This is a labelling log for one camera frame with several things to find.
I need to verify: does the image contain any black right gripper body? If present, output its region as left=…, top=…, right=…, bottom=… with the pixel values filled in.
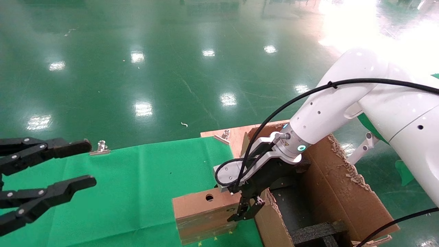
left=236, top=141, right=309, bottom=199

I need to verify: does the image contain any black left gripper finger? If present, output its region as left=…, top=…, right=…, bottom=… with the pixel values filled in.
left=0, top=137, right=92, bottom=176
left=0, top=175, right=97, bottom=237

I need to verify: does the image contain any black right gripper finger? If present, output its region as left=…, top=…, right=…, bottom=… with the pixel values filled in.
left=227, top=198, right=265, bottom=222
left=237, top=197, right=250, bottom=215

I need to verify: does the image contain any cardboard box with hole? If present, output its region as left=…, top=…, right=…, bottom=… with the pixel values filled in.
left=172, top=187, right=256, bottom=245

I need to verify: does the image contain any open cardboard box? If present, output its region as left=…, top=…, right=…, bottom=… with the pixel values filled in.
left=201, top=119, right=393, bottom=247

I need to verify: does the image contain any large open cardboard carton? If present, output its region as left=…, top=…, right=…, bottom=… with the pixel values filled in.
left=240, top=123, right=400, bottom=247

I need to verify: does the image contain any silver binder clip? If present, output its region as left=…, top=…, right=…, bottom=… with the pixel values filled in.
left=214, top=130, right=231, bottom=145
left=90, top=140, right=111, bottom=156

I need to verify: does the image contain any dark foam insert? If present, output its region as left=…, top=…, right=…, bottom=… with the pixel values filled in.
left=269, top=185, right=354, bottom=247

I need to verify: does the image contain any green tablecloth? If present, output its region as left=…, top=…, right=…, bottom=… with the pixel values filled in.
left=0, top=136, right=264, bottom=247
left=357, top=73, right=439, bottom=187

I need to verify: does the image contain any white metal brace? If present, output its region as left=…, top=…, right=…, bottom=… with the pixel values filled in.
left=346, top=132, right=375, bottom=166

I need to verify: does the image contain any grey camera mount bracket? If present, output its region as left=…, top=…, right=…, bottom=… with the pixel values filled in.
left=240, top=132, right=303, bottom=184

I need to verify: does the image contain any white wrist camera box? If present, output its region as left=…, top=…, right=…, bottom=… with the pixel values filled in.
left=213, top=160, right=255, bottom=193

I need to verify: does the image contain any black hanging cable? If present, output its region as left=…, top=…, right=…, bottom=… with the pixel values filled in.
left=365, top=207, right=439, bottom=247

